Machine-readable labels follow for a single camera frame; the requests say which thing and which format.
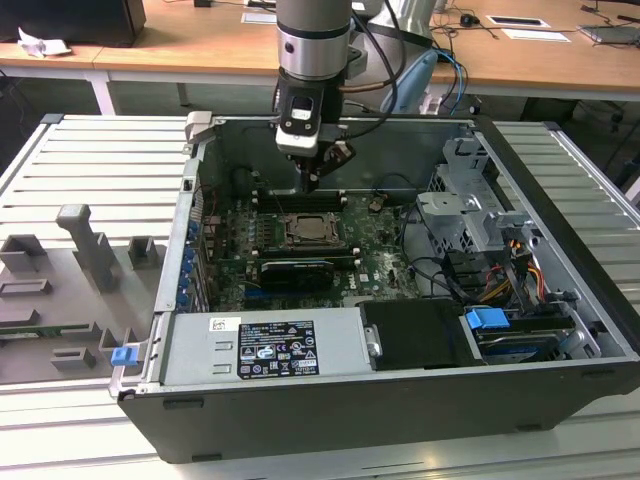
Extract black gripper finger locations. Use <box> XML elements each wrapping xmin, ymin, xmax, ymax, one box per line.
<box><xmin>288</xmin><ymin>149</ymin><xmax>314</xmax><ymax>194</ymax></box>
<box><xmin>310</xmin><ymin>140</ymin><xmax>357</xmax><ymax>194</ymax></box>

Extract metal socket cover frame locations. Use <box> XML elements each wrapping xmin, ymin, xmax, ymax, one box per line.
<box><xmin>284</xmin><ymin>213</ymin><xmax>347</xmax><ymax>249</ymax></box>

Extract RAM slot with white clips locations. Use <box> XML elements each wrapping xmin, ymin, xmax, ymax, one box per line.
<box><xmin>257</xmin><ymin>244</ymin><xmax>362</xmax><ymax>257</ymax></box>
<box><xmin>252</xmin><ymin>187</ymin><xmax>348</xmax><ymax>200</ymax></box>
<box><xmin>258</xmin><ymin>254</ymin><xmax>364</xmax><ymax>267</ymax></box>
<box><xmin>253</xmin><ymin>197</ymin><xmax>349</xmax><ymax>211</ymax></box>

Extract CPU socket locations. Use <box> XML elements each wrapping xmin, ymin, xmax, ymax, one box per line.
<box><xmin>280</xmin><ymin>210</ymin><xmax>350</xmax><ymax>252</ymax></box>

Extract grey wrist box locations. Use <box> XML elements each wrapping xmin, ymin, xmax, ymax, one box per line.
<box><xmin>344</xmin><ymin>43</ymin><xmax>370</xmax><ymax>77</ymax></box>

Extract black graphics card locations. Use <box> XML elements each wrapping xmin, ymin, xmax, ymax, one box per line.
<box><xmin>258</xmin><ymin>257</ymin><xmax>335</xmax><ymax>295</ymax></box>

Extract grey plastic case latch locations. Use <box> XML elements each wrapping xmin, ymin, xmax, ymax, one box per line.
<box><xmin>183</xmin><ymin>110</ymin><xmax>217</xmax><ymax>146</ymax></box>

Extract silver perforated drive cage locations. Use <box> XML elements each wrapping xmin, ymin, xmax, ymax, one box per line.
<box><xmin>414</xmin><ymin>135</ymin><xmax>544</xmax><ymax>261</ymax></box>

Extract green motherboard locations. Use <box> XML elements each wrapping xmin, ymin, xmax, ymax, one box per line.
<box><xmin>199</xmin><ymin>192</ymin><xmax>424</xmax><ymax>309</ymax></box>

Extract wooden desk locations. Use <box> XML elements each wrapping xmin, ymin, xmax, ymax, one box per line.
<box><xmin>0</xmin><ymin>0</ymin><xmax>640</xmax><ymax>104</ymax></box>

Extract black plastic shroud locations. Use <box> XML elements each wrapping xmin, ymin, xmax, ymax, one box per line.
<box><xmin>358</xmin><ymin>297</ymin><xmax>484</xmax><ymax>372</ymax></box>

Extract silver power supply with label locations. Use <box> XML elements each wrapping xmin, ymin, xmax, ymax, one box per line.
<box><xmin>160</xmin><ymin>305</ymin><xmax>375</xmax><ymax>387</ymax></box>

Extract white paper sheet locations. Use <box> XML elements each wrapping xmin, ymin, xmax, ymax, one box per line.
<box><xmin>501</xmin><ymin>27</ymin><xmax>572</xmax><ymax>44</ymax></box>

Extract hard disk in blue carrier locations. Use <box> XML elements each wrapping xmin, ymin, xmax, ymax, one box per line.
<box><xmin>463</xmin><ymin>307</ymin><xmax>571</xmax><ymax>365</ymax></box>

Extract open black PC case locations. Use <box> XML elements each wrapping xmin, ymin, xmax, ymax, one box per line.
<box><xmin>107</xmin><ymin>110</ymin><xmax>640</xmax><ymax>464</ymax></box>

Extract blue plastic latch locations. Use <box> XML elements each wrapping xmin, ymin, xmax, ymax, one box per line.
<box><xmin>111</xmin><ymin>346</ymin><xmax>140</xmax><ymax>370</ymax></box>

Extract black computer tower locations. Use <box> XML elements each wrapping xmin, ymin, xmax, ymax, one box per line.
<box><xmin>0</xmin><ymin>0</ymin><xmax>147</xmax><ymax>49</ymax></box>

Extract grey parts rack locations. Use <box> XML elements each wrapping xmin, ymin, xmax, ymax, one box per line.
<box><xmin>0</xmin><ymin>203</ymin><xmax>169</xmax><ymax>386</ymax></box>

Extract grey laptop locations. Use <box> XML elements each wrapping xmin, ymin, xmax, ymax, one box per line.
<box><xmin>577</xmin><ymin>22</ymin><xmax>640</xmax><ymax>49</ymax></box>

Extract crumpled white paper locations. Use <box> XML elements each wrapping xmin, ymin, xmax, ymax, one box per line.
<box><xmin>16</xmin><ymin>25</ymin><xmax>72</xmax><ymax>59</ymax></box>

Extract green RAM stick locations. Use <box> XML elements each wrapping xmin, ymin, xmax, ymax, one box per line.
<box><xmin>0</xmin><ymin>325</ymin><xmax>69</xmax><ymax>341</ymax></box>

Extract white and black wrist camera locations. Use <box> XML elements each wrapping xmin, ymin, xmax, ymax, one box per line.
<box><xmin>273</xmin><ymin>91</ymin><xmax>322</xmax><ymax>152</ymax></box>

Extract copper braided cable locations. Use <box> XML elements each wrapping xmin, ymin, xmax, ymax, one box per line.
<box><xmin>338</xmin><ymin>74</ymin><xmax>401</xmax><ymax>95</ymax></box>

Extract black round cable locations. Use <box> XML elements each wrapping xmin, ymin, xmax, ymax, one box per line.
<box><xmin>372</xmin><ymin>172</ymin><xmax>420</xmax><ymax>197</ymax></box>

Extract thin red wire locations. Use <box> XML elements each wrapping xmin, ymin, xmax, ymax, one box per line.
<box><xmin>197</xmin><ymin>184</ymin><xmax>219</xmax><ymax>219</ymax></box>

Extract blue cable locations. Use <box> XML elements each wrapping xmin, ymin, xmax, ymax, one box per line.
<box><xmin>432</xmin><ymin>45</ymin><xmax>470</xmax><ymax>107</ymax></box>

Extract yellow red power wires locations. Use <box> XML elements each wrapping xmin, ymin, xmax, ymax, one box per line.
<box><xmin>479</xmin><ymin>238</ymin><xmax>547</xmax><ymax>306</ymax></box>

